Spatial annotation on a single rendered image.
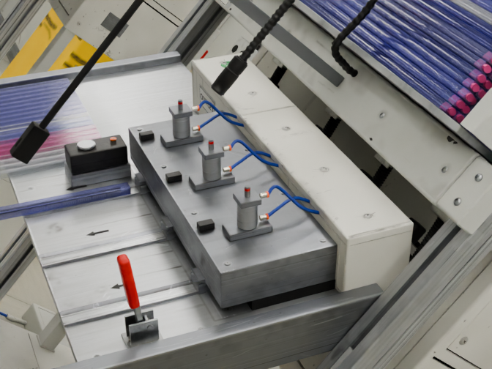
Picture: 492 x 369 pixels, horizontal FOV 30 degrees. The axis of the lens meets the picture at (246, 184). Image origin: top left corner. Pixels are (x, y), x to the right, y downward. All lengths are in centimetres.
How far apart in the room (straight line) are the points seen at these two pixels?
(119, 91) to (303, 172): 47
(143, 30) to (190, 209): 136
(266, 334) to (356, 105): 31
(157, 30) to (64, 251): 135
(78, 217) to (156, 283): 17
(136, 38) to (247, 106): 118
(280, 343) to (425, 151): 26
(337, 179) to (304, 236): 10
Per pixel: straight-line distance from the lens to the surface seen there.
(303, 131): 116
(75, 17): 231
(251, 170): 111
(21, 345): 171
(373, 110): 109
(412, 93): 101
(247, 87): 127
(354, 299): 99
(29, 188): 122
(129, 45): 237
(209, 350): 94
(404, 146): 103
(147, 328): 94
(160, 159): 114
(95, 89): 146
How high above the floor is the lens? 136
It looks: 10 degrees down
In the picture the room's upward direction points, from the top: 40 degrees clockwise
